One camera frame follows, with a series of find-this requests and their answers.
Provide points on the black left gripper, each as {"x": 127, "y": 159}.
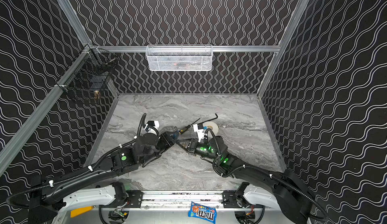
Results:
{"x": 169, "y": 138}

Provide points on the black hex key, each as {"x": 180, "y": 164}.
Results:
{"x": 196, "y": 122}

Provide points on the yellow block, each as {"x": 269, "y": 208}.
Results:
{"x": 79, "y": 211}

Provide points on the yellow black screwdriver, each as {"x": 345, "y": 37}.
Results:
{"x": 186, "y": 128}

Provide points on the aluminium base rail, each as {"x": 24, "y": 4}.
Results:
{"x": 171, "y": 200}

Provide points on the white tape roll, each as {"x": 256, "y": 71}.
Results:
{"x": 211, "y": 125}

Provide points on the blue candy bag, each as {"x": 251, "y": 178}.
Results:
{"x": 202, "y": 212}

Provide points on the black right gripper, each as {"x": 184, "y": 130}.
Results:
{"x": 190, "y": 145}

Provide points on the black wire wall basket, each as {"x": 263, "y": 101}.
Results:
{"x": 93, "y": 74}

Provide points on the brass padlock in basket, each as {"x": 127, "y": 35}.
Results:
{"x": 97, "y": 96}

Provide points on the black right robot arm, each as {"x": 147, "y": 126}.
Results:
{"x": 294, "y": 199}

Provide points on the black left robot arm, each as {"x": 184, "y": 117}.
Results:
{"x": 47, "y": 197}

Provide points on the blue padlock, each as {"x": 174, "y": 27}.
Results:
{"x": 175, "y": 135}

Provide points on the white mesh wall basket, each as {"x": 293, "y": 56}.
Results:
{"x": 179, "y": 57}

